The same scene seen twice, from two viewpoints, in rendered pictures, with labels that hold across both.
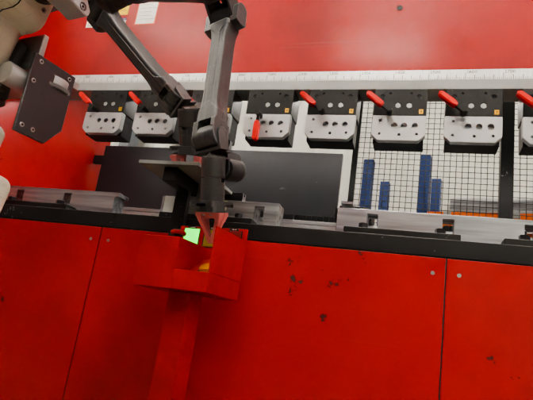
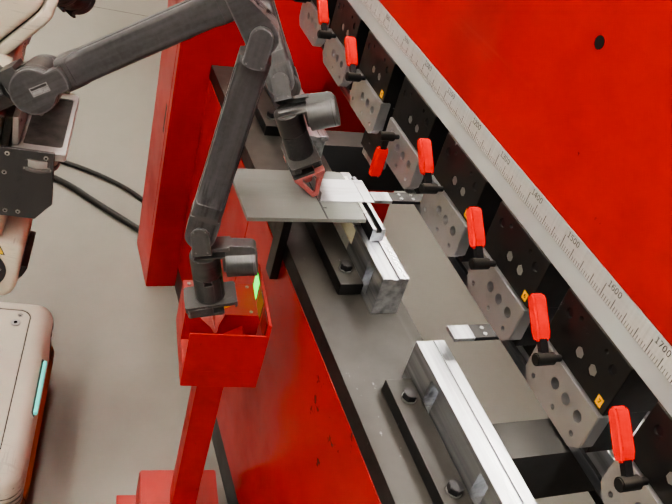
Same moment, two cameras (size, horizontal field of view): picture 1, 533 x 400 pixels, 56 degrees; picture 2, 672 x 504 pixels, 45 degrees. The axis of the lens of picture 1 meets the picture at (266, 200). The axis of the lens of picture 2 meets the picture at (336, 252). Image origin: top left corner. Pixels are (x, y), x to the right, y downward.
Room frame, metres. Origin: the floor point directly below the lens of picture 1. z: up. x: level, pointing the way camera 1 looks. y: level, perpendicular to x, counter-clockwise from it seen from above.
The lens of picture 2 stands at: (0.43, -0.87, 1.92)
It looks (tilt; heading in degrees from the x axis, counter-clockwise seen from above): 35 degrees down; 44
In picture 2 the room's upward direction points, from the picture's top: 17 degrees clockwise
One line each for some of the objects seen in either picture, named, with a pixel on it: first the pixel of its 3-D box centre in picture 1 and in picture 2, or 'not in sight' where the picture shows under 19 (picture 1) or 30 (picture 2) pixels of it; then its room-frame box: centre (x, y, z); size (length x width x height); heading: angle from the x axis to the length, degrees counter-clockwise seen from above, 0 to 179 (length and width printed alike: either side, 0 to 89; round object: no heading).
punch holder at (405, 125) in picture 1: (399, 120); (525, 273); (1.38, -0.36, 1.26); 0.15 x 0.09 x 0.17; 72
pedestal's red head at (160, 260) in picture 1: (193, 255); (221, 323); (1.23, 0.16, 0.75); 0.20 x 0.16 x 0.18; 65
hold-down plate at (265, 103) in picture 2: (33, 207); (261, 103); (1.69, 0.78, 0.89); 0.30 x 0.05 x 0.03; 72
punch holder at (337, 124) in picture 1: (332, 119); (470, 197); (1.44, -0.17, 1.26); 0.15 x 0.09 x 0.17; 72
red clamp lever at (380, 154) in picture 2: (257, 126); (383, 154); (1.45, 0.06, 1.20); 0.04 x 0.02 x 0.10; 162
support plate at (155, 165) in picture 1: (188, 178); (296, 195); (1.42, 0.23, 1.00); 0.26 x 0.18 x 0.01; 162
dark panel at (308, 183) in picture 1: (207, 197); not in sight; (2.12, 0.25, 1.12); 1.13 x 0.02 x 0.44; 72
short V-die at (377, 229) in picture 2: (214, 197); (362, 207); (1.55, 0.16, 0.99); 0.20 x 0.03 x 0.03; 72
